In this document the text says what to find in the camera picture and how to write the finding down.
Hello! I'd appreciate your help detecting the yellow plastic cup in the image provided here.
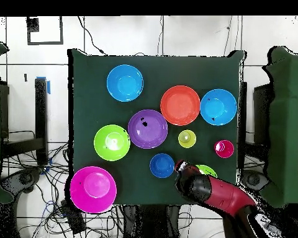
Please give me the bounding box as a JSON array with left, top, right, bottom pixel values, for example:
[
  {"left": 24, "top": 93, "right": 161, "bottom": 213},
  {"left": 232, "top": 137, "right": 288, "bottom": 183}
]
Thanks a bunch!
[{"left": 178, "top": 129, "right": 197, "bottom": 149}]

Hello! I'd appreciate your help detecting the orange plastic bowl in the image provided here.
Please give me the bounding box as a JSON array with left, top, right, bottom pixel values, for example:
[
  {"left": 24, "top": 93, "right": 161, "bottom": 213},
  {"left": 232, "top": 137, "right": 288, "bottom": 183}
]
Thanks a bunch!
[{"left": 160, "top": 85, "right": 201, "bottom": 126}]

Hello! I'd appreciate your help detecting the tangle of floor cables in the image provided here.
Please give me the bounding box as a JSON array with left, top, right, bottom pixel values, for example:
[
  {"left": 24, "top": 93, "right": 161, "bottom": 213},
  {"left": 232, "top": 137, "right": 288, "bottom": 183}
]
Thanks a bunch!
[{"left": 1, "top": 130, "right": 125, "bottom": 238}]

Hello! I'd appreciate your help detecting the green plastic bowl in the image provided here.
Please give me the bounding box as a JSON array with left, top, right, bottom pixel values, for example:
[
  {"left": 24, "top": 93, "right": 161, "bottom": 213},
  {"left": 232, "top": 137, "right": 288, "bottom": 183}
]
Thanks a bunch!
[
  {"left": 93, "top": 124, "right": 132, "bottom": 162},
  {"left": 195, "top": 164, "right": 219, "bottom": 179}
]

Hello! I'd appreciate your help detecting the black metal stand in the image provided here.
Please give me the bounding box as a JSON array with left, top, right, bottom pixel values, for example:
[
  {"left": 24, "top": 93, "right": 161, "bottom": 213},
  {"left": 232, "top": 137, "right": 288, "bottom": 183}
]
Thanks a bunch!
[
  {"left": 253, "top": 84, "right": 273, "bottom": 162},
  {"left": 1, "top": 77, "right": 49, "bottom": 165}
]

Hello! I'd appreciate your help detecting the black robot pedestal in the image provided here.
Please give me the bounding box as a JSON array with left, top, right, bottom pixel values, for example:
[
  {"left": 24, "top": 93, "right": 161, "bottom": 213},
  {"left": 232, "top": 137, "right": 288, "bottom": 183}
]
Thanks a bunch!
[{"left": 122, "top": 205, "right": 182, "bottom": 238}]

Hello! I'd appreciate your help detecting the small dark blue bowl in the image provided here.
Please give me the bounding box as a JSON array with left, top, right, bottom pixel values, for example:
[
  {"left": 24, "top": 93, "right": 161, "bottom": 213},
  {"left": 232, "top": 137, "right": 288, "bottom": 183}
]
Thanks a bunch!
[{"left": 149, "top": 152, "right": 176, "bottom": 179}]

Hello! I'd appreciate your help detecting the thin black cable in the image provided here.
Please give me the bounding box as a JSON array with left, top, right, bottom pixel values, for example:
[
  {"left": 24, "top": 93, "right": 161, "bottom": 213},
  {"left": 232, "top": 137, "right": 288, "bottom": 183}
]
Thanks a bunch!
[
  {"left": 223, "top": 15, "right": 233, "bottom": 57},
  {"left": 157, "top": 15, "right": 165, "bottom": 56}
]

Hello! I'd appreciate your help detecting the black power box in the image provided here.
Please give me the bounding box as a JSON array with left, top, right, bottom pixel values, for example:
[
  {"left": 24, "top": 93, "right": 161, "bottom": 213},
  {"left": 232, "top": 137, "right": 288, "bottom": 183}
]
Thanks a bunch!
[{"left": 60, "top": 198, "right": 87, "bottom": 234}]

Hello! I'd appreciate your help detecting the black camera cable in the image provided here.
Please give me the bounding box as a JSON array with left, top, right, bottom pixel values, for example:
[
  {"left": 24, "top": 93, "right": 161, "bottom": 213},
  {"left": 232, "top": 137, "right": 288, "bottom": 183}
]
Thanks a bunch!
[{"left": 76, "top": 15, "right": 108, "bottom": 56}]

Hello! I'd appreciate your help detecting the light blue plastic bowl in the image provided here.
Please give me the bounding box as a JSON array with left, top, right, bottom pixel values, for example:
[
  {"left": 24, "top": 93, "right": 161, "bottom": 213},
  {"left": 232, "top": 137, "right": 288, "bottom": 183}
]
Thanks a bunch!
[
  {"left": 106, "top": 64, "right": 145, "bottom": 103},
  {"left": 200, "top": 89, "right": 238, "bottom": 126}
]

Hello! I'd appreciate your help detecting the red plastic cup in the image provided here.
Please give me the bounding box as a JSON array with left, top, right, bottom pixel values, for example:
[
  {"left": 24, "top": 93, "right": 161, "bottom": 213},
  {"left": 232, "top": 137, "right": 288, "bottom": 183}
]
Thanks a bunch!
[{"left": 214, "top": 139, "right": 235, "bottom": 159}]

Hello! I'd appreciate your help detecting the purple plastic bowl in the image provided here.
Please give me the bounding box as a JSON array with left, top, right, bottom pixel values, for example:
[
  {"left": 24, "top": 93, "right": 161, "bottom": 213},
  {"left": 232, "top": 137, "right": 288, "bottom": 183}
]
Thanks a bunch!
[{"left": 127, "top": 109, "right": 169, "bottom": 150}]

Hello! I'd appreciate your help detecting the dark green tablecloth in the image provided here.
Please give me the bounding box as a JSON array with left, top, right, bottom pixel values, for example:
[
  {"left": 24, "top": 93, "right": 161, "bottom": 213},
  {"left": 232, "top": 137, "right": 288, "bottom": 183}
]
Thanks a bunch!
[{"left": 68, "top": 48, "right": 245, "bottom": 206}]

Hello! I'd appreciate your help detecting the large magenta plastic bowl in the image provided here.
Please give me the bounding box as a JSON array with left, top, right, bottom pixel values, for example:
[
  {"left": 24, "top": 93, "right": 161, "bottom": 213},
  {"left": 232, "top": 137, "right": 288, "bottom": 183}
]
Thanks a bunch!
[{"left": 69, "top": 165, "right": 118, "bottom": 214}]

